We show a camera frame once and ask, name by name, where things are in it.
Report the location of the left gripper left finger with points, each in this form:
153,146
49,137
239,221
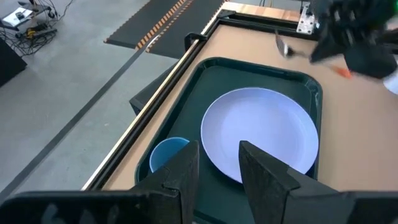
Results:
186,174

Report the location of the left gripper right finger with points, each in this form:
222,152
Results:
264,180

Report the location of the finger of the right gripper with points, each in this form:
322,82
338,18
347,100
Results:
370,60
331,49

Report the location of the light blue cup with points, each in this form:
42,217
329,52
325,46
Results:
166,152

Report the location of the lilac round plate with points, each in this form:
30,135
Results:
264,124

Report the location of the dark green serving tray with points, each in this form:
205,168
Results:
199,93

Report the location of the black floor mat orange stripes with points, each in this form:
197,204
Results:
140,21
192,28

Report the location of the black power strip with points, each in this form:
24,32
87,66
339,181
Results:
43,32

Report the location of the black cabinet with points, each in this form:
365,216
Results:
11,62

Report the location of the white flat device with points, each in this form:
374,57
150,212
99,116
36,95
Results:
17,17

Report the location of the silver perforated mounting bracket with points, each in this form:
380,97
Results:
306,21

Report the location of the black frame clamp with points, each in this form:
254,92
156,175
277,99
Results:
191,39

